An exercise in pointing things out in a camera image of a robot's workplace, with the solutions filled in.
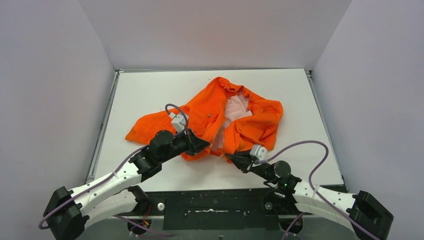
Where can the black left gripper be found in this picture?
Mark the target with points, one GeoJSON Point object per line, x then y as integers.
{"type": "Point", "coordinates": [191, 141]}

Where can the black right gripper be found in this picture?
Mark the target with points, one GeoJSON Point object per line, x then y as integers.
{"type": "Point", "coordinates": [241, 159]}

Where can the orange zip-up jacket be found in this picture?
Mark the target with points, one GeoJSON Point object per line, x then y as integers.
{"type": "Point", "coordinates": [232, 118]}

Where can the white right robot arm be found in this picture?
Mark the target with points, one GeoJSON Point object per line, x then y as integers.
{"type": "Point", "coordinates": [361, 213]}

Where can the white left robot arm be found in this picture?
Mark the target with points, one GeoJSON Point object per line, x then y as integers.
{"type": "Point", "coordinates": [70, 211]}

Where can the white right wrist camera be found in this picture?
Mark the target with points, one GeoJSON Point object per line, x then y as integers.
{"type": "Point", "coordinates": [258, 152]}

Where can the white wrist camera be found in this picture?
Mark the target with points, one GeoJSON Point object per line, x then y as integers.
{"type": "Point", "coordinates": [258, 152]}
{"type": "Point", "coordinates": [179, 121]}

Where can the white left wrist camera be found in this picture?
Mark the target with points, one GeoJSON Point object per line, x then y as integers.
{"type": "Point", "coordinates": [179, 121]}

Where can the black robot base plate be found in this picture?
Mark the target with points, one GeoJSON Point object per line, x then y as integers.
{"type": "Point", "coordinates": [230, 209]}

